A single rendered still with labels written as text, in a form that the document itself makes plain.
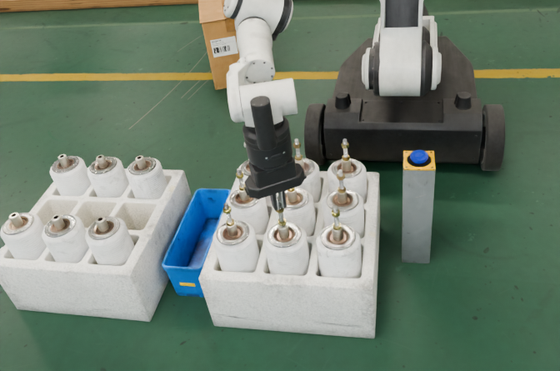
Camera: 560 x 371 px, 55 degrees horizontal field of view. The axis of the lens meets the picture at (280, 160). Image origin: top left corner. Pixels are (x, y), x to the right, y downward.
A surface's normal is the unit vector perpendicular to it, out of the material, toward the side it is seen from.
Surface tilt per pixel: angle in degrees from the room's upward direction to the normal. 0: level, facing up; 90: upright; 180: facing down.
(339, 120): 45
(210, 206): 88
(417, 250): 90
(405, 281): 0
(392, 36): 62
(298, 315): 90
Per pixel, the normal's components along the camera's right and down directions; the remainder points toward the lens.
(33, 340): -0.13, -0.79
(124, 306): -0.19, 0.62
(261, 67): 0.10, 0.76
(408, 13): -0.25, 0.18
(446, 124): -0.24, -0.11
